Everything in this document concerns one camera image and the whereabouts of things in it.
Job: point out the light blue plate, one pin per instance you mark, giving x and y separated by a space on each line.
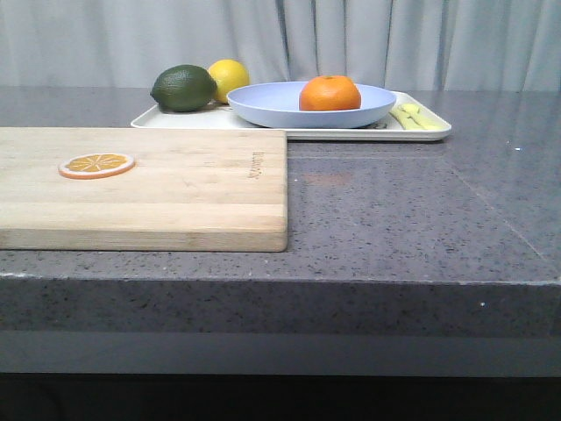
276 105

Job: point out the whole orange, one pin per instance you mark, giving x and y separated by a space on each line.
330 93

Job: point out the white rectangular tray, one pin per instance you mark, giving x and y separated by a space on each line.
223 117

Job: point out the yellow-green utensil on tray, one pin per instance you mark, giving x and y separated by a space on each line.
409 116

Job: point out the wooden cutting board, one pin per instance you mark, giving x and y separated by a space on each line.
190 190

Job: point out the yellow lemon right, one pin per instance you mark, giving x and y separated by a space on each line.
228 75

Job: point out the green lime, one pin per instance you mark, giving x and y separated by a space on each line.
183 88

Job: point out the orange slice toy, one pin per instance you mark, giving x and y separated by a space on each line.
96 165

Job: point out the grey-white curtain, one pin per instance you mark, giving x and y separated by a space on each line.
411 45

